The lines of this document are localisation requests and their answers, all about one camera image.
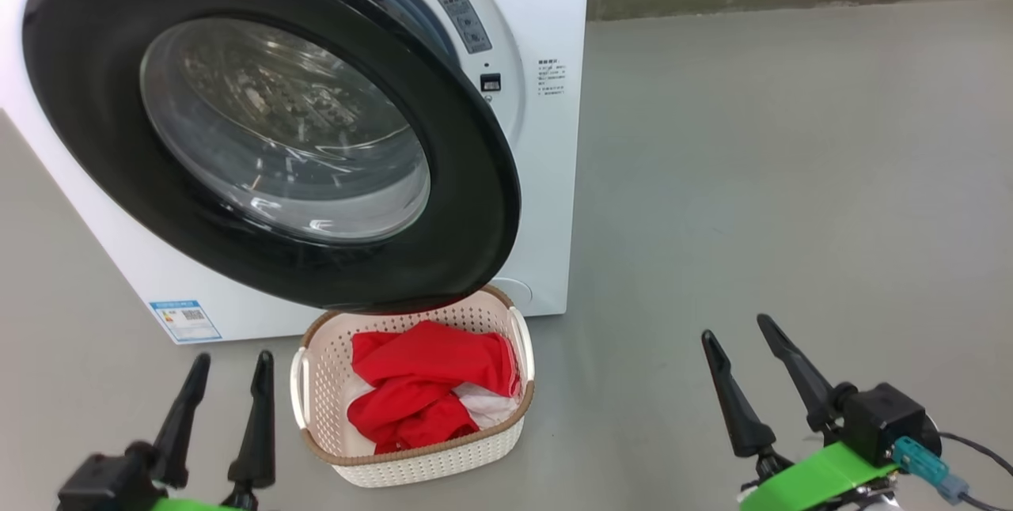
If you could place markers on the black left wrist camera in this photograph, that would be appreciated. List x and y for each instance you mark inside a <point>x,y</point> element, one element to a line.
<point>103,483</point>

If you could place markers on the black door latch socket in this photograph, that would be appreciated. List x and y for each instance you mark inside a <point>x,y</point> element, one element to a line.
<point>491,83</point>

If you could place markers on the cream perforated basket brown rim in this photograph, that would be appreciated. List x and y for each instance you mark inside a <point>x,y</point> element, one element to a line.
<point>427,467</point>

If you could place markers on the blue energy label sticker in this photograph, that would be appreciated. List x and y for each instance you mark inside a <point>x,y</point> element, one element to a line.
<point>187,322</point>

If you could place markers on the round white filter cover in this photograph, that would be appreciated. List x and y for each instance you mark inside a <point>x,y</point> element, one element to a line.
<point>518,293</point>

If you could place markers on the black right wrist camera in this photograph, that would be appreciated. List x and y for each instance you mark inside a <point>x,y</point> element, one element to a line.
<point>886,420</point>

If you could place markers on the washing machine door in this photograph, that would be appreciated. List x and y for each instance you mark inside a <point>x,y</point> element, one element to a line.
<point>475,202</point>

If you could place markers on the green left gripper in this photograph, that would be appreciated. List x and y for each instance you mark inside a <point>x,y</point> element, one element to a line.
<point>206,501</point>

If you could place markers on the grey warning sticker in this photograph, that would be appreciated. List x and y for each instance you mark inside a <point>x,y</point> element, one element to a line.
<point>462,18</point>

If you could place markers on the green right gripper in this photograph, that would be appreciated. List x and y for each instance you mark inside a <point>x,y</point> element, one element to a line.
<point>815,479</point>

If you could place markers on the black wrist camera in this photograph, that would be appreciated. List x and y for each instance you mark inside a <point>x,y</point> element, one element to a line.
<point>103,483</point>
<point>886,420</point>

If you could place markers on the white front-load washing machine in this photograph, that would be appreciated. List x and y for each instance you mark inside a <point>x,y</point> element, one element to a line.
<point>546,202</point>

